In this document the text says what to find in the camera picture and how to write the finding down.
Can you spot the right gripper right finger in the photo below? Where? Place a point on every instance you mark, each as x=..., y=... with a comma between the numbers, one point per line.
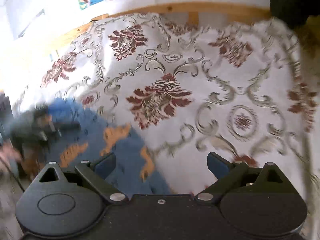
x=230, y=184

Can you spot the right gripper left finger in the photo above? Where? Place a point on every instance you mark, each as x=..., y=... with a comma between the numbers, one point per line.
x=94, y=175

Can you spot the blue patterned child pants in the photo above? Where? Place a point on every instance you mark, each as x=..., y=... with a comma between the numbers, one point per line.
x=135, y=172

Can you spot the person's left hand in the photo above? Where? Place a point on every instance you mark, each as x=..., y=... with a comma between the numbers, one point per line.
x=9, y=157

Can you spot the floral white bedspread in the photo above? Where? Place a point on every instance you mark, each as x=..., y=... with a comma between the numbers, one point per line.
x=236, y=90

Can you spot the dark green bag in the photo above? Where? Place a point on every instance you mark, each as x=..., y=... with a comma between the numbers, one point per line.
x=294, y=13

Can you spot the wooden bed frame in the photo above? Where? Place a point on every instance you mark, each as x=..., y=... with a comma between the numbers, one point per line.
x=234, y=12

